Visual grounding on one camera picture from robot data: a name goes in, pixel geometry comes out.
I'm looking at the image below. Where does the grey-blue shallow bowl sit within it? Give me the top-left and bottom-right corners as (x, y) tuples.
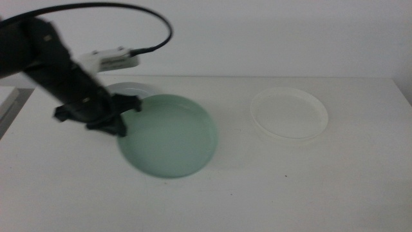
(104, 81), (162, 99)

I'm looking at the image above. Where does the green shallow bowl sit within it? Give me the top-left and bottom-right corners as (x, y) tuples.
(116, 93), (219, 179)

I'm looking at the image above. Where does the white shallow bowl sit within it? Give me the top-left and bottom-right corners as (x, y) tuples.
(250, 86), (330, 141)

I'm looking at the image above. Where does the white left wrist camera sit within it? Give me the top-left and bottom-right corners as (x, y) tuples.
(79, 46), (140, 73)

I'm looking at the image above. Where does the black left camera cable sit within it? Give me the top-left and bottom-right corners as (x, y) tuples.
(0, 2), (174, 56)

